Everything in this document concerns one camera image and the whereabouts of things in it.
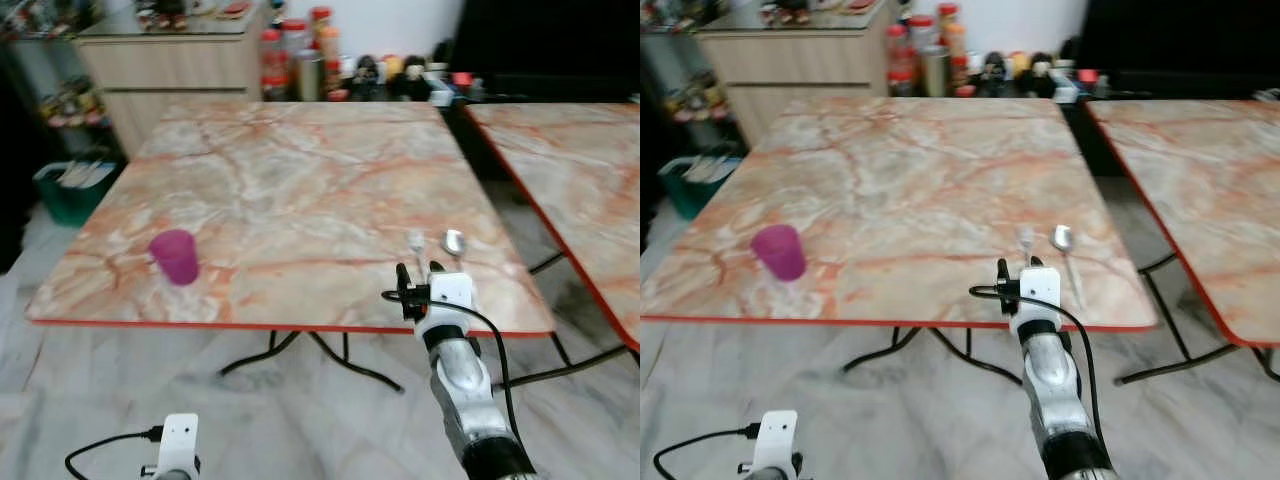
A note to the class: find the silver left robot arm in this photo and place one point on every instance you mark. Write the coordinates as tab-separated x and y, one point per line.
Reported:
770	474
172	474

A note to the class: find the silver metal fork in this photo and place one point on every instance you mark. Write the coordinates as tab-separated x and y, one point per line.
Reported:
416	242
1025	239

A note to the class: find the silver metal spoon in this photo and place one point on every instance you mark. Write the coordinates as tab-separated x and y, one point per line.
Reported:
454	242
1062	238

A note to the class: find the black metal dining table legs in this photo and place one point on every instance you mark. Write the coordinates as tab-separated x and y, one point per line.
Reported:
960	355
340	360

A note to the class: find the marble top dining table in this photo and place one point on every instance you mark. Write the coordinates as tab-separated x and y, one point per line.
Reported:
900	185
300	190

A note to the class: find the black metal side table legs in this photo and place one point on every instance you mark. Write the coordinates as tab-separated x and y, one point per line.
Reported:
1180	365
560	365

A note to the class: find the marble top side table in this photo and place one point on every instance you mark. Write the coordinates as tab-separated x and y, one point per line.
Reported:
1200	190
580	180

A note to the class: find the small red cup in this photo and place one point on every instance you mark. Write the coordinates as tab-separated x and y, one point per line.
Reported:
1088	77
462	79

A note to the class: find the steel tumbler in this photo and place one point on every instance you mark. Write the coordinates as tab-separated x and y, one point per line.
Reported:
308	76
935	72

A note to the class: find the purple plastic cup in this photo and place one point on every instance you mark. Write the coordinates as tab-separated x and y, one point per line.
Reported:
176	259
780	254

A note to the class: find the orange bottle with red cap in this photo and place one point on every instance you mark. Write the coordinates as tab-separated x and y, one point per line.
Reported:
956	50
331	55

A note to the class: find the large black cabinet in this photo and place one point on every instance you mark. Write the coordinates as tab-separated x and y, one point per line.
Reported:
1180	45
545	45

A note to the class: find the green plastic bin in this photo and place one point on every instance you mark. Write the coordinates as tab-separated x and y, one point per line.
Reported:
695	190
70	195

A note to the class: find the light wooden drawer cabinet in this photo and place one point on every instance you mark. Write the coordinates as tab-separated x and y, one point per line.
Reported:
800	70
170	75

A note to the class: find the dark cluttered shelf rack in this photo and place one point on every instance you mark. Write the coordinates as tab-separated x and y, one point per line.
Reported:
680	85
50	90

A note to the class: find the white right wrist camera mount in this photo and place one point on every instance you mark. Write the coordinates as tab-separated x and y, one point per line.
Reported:
452	295
1040	292

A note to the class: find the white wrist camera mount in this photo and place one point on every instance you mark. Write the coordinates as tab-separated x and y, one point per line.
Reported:
776	438
1040	292
452	295
180	440

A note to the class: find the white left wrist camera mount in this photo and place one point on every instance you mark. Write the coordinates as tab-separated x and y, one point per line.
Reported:
776	438
180	440

